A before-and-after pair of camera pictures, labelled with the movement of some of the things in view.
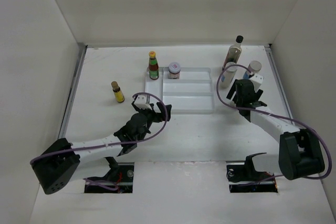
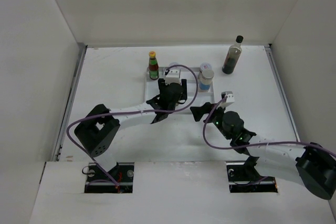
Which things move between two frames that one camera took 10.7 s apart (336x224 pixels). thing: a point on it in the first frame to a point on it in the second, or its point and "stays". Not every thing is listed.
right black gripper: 232,91 to 198,112
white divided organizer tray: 192,93 stays
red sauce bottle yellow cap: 153,65 stays
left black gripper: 159,117 to 183,97
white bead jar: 254,66 to 206,79
